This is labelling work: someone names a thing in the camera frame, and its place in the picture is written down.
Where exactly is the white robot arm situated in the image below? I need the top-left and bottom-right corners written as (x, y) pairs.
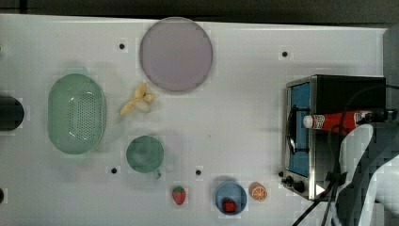
top-left (330, 121), bottom-right (398, 226)

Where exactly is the silver black toaster oven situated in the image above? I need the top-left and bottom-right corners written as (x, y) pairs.
top-left (283, 74), bottom-right (386, 201)

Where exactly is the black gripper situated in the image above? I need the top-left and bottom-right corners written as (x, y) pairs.
top-left (364, 108), bottom-right (398, 123)

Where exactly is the red toy strawberry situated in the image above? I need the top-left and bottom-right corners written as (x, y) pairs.
top-left (172, 186), bottom-right (186, 205)

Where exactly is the green oval colander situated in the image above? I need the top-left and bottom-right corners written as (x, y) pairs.
top-left (47, 73), bottom-right (106, 154)

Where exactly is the blue cup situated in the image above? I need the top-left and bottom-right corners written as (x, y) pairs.
top-left (215, 181), bottom-right (247, 216)

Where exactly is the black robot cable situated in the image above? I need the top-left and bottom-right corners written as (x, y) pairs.
top-left (291, 84), bottom-right (399, 226)

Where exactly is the green mug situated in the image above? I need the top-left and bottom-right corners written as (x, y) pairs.
top-left (126, 136), bottom-right (165, 179)

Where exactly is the toy orange half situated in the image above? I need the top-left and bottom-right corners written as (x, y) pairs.
top-left (248, 182), bottom-right (267, 202)

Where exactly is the black frying pan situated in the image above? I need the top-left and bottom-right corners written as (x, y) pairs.
top-left (0, 96), bottom-right (24, 131)

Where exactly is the round lilac plate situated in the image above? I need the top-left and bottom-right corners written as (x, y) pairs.
top-left (139, 17), bottom-right (214, 92)

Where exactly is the red ketchup bottle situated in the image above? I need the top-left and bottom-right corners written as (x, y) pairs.
top-left (303, 111), bottom-right (371, 134)

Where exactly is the red strawberry in cup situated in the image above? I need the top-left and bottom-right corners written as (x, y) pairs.
top-left (222, 199), bottom-right (237, 213)

